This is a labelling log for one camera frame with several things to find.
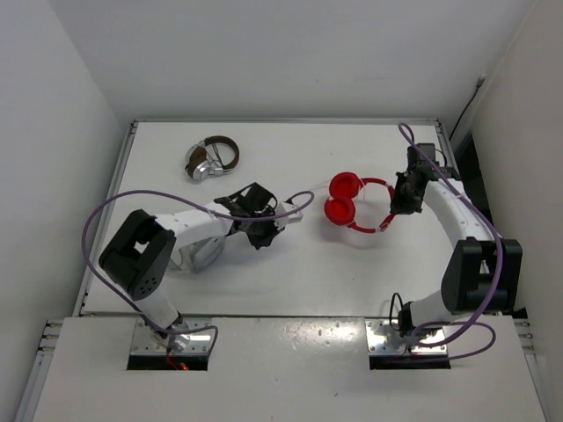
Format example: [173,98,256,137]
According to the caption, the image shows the red headphones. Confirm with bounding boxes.
[324,171,395,234]

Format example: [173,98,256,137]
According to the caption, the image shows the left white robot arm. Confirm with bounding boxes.
[99,183,291,339]

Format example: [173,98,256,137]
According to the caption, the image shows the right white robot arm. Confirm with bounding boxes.
[391,143,523,336]

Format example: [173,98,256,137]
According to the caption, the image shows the grey white headphones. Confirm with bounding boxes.
[167,236,226,273]

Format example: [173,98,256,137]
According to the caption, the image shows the brown silver headphones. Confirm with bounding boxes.
[184,135,240,182]

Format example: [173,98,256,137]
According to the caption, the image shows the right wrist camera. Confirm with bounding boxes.
[407,143,437,166]

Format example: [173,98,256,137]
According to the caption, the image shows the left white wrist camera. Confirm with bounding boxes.
[279,202,303,226]

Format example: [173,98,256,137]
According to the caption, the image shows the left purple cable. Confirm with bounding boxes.
[82,189,316,353]

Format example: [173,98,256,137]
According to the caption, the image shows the black wall cable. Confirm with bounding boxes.
[448,78,485,142]

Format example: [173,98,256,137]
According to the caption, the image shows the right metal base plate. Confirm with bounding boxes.
[365,318,448,357]

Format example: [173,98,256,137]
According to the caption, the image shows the metal base plate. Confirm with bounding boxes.
[365,318,448,357]
[130,318,215,357]

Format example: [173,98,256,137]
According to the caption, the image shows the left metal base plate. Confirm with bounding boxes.
[130,318,215,357]

